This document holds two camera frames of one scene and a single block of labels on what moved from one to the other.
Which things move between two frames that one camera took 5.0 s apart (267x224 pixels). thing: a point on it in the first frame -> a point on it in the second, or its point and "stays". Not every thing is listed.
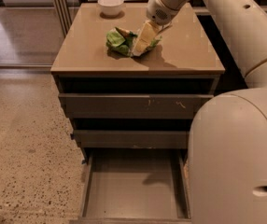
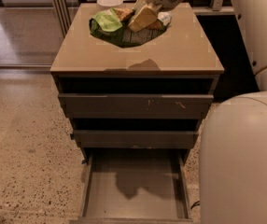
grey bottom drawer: (135, 186) stays
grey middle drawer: (127, 139) stays
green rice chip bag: (119, 41) -> (112, 25)
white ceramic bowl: (110, 5) stays
